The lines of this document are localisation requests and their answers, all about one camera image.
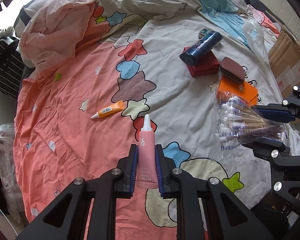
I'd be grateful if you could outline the clear plastic bag bundle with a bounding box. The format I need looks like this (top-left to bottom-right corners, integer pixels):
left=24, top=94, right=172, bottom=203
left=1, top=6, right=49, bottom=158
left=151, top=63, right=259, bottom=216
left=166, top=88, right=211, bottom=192
left=0, top=123, right=24, bottom=224

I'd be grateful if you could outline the maroon zip case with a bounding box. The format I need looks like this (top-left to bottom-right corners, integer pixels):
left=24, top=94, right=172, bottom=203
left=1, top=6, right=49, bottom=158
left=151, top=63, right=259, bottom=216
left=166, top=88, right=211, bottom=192
left=220, top=57, right=245, bottom=83

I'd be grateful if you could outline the bag of cotton swabs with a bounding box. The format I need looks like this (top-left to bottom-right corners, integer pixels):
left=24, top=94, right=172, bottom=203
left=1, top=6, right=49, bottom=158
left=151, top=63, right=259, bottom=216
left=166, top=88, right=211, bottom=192
left=214, top=91, right=289, bottom=158

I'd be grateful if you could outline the pink cosmetic tube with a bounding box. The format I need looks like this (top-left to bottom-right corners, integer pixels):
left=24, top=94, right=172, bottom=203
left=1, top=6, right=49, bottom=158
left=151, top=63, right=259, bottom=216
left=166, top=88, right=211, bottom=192
left=136, top=114, right=158, bottom=189

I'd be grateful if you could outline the small orange tube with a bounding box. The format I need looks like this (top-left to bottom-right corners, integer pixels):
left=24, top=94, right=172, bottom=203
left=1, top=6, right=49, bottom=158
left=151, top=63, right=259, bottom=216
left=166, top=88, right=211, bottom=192
left=91, top=100, right=125, bottom=119

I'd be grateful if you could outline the red embossed gift box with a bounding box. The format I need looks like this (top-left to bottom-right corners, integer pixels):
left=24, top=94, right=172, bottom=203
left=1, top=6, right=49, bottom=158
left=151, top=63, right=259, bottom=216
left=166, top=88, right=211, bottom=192
left=186, top=51, right=220, bottom=77

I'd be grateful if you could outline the orange paper envelope box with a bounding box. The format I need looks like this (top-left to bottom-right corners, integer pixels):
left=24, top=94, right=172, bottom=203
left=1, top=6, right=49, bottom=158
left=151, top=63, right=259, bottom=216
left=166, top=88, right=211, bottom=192
left=217, top=75, right=258, bottom=105

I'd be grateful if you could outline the dark blue shampoo bottle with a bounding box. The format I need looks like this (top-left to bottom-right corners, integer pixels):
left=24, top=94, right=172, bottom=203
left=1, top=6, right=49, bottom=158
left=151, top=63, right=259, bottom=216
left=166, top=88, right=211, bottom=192
left=179, top=31, right=223, bottom=67

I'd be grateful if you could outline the starry night small box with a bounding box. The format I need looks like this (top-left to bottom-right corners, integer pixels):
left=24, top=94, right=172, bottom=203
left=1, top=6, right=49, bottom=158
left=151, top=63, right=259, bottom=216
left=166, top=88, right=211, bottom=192
left=198, top=29, right=223, bottom=47

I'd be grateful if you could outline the cartoon star print duvet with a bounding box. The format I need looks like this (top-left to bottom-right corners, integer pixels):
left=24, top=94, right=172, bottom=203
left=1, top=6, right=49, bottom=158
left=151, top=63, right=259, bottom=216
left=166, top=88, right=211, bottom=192
left=13, top=0, right=300, bottom=240

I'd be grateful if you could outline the black striped suitcase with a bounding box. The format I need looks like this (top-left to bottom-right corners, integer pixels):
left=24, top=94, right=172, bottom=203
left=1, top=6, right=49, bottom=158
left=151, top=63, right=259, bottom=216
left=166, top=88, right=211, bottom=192
left=0, top=36, right=25, bottom=98

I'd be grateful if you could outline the white cable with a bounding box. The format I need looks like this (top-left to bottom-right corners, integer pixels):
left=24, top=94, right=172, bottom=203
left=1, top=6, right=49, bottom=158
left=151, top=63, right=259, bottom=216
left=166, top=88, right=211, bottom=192
left=0, top=200, right=19, bottom=238

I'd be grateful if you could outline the brown cardboard box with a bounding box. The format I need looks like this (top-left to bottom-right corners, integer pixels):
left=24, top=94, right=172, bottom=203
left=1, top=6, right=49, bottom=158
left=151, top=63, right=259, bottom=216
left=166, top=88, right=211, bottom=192
left=268, top=29, right=300, bottom=98

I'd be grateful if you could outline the white plastic bag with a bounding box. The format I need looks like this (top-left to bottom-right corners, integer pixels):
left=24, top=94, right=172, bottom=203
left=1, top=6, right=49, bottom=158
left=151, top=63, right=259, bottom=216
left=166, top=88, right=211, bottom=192
left=243, top=20, right=269, bottom=64

